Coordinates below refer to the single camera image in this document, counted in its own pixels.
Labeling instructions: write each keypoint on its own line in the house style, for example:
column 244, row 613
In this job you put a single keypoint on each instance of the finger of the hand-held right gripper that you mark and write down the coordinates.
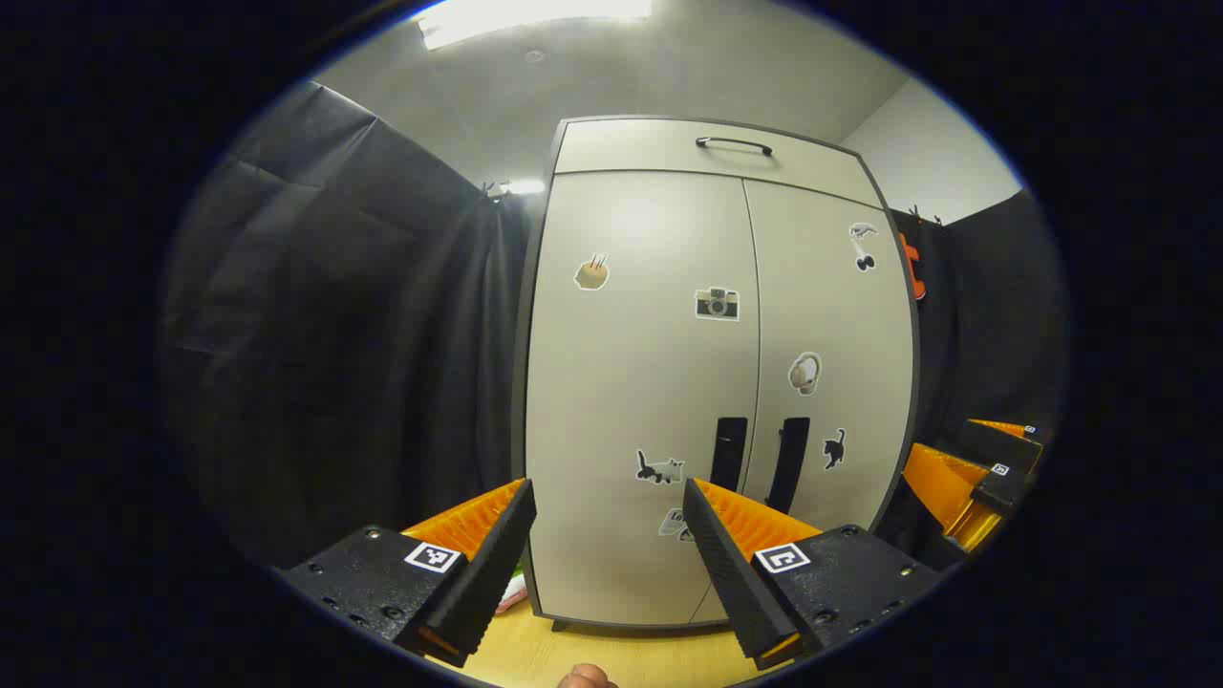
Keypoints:
column 998, row 487
column 998, row 447

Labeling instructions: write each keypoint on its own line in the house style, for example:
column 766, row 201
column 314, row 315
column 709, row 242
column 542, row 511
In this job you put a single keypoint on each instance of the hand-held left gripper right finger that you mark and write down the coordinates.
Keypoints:
column 726, row 564

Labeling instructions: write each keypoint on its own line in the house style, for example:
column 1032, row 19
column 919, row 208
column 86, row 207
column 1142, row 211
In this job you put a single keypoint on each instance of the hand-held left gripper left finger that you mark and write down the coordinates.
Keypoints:
column 487, row 564

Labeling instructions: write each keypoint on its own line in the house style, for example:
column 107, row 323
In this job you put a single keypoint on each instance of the white double-door shoe cabinet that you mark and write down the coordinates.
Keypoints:
column 518, row 401

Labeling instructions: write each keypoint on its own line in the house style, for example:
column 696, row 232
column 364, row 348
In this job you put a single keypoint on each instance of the cabinet door with camera sticker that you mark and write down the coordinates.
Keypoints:
column 631, row 382

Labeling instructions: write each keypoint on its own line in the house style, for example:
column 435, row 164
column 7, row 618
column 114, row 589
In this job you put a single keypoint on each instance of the cabinet door with headphone sticker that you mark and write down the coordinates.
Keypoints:
column 841, row 315

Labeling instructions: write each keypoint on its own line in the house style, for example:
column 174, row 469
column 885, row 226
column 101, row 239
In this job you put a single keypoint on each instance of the white cabinet drawer front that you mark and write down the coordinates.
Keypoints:
column 650, row 148

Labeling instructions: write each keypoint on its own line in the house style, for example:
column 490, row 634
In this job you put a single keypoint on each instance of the green and pink toy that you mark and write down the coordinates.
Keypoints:
column 512, row 594

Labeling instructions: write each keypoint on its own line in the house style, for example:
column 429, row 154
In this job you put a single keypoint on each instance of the ceiling light panel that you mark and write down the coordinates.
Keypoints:
column 535, row 14
column 522, row 187

